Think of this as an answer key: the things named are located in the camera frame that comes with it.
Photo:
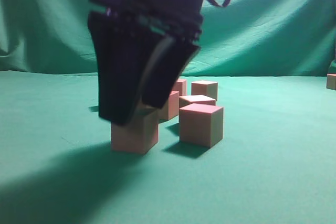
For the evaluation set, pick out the pink cube placed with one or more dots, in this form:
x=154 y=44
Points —
x=207 y=88
x=181 y=87
x=201 y=124
x=171 y=107

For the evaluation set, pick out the pink cube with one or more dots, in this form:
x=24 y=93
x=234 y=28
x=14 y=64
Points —
x=139 y=135
x=199 y=99
x=331 y=81

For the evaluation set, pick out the green backdrop cloth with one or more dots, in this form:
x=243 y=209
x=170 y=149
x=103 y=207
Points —
x=247 y=38

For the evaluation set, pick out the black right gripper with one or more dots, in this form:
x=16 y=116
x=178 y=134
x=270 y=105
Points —
x=133 y=60

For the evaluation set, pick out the green table cloth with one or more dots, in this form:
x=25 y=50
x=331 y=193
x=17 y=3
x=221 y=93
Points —
x=276 y=163

